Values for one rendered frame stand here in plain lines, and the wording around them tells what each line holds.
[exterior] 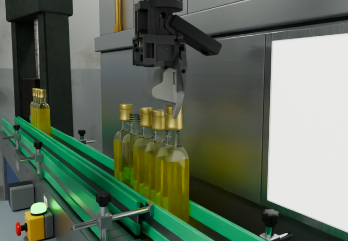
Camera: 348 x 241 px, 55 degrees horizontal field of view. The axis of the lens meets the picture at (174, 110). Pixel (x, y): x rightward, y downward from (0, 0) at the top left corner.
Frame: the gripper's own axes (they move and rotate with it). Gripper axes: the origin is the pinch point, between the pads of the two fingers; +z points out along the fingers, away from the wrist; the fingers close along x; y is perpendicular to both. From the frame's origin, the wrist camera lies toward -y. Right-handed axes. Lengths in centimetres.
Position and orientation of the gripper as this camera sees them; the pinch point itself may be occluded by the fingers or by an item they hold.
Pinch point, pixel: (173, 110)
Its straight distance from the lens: 65.0
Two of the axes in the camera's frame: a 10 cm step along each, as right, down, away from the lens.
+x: 3.8, 1.0, -9.2
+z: 0.0, 9.9, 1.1
